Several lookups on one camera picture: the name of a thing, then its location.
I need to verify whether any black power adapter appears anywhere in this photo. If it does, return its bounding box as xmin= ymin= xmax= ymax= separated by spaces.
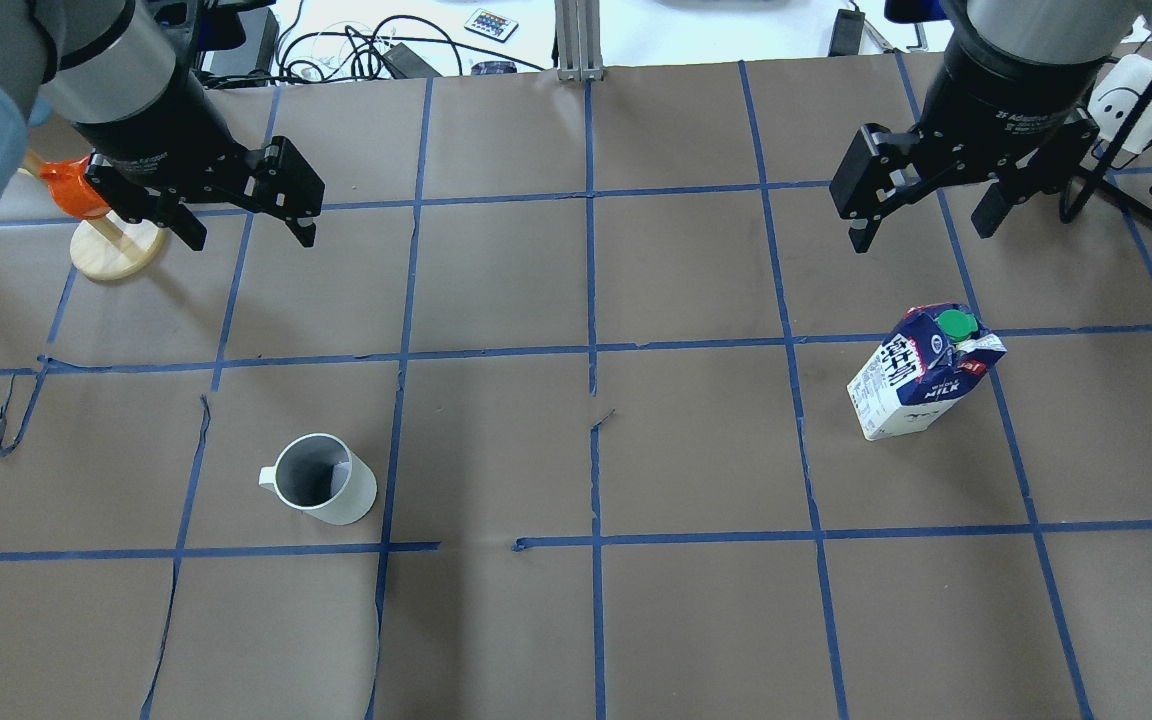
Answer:
xmin=381 ymin=44 xmax=442 ymax=79

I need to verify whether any blue white milk carton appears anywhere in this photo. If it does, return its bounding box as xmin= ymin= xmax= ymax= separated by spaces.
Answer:
xmin=846 ymin=304 xmax=1007 ymax=441

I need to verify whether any wooden mug tree stand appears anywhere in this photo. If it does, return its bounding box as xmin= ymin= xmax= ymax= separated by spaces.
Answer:
xmin=20 ymin=149 xmax=168 ymax=282

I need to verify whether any white smiley mug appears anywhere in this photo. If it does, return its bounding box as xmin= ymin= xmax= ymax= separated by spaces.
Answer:
xmin=1087 ymin=54 xmax=1152 ymax=156

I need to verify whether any orange mug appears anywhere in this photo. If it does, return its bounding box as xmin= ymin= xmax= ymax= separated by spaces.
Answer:
xmin=37 ymin=156 xmax=111 ymax=220

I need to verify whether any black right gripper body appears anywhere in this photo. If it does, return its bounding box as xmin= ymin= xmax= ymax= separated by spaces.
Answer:
xmin=876 ymin=40 xmax=1102 ymax=185

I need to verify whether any white grey mug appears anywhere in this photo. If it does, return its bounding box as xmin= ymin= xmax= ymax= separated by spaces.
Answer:
xmin=259 ymin=433 xmax=379 ymax=526

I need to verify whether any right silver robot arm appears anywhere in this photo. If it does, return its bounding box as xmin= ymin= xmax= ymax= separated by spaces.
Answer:
xmin=829 ymin=1 xmax=1152 ymax=252

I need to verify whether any black wire cup rack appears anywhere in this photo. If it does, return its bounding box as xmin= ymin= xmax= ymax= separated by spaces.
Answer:
xmin=1059 ymin=73 xmax=1152 ymax=223

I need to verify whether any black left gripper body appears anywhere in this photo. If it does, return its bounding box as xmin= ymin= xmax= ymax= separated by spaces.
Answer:
xmin=74 ymin=75 xmax=282 ymax=226

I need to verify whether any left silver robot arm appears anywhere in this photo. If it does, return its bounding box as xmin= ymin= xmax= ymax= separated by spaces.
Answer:
xmin=0 ymin=1 xmax=325 ymax=251

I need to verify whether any small remote control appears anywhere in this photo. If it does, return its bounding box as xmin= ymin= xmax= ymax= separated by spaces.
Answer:
xmin=463 ymin=8 xmax=518 ymax=44

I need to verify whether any aluminium frame post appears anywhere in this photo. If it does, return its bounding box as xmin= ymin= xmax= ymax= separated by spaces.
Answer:
xmin=554 ymin=1 xmax=605 ymax=82

